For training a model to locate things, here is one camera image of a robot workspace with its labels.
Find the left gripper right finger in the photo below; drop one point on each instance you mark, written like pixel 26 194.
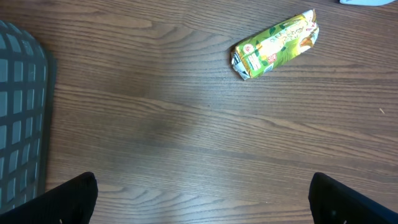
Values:
pixel 333 202

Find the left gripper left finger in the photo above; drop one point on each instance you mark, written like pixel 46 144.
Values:
pixel 71 202

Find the green drink carton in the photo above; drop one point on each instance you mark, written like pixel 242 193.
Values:
pixel 275 46

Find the grey plastic basket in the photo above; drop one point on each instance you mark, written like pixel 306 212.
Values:
pixel 28 75

